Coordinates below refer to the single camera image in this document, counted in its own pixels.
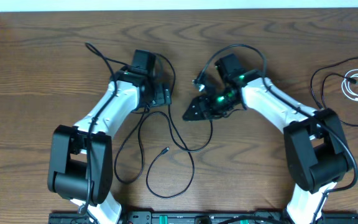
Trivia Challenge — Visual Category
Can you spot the black USB cable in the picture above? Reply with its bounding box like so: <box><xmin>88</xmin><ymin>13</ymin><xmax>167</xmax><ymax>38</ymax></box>
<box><xmin>310</xmin><ymin>56</ymin><xmax>358</xmax><ymax>128</ymax></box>

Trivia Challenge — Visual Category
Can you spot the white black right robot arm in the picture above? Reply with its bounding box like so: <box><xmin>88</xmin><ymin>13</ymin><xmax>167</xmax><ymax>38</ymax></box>
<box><xmin>183</xmin><ymin>54</ymin><xmax>358</xmax><ymax>223</ymax></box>

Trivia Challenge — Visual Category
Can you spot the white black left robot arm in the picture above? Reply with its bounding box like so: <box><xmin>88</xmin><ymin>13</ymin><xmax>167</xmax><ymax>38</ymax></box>
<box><xmin>47</xmin><ymin>50</ymin><xmax>170</xmax><ymax>223</ymax></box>

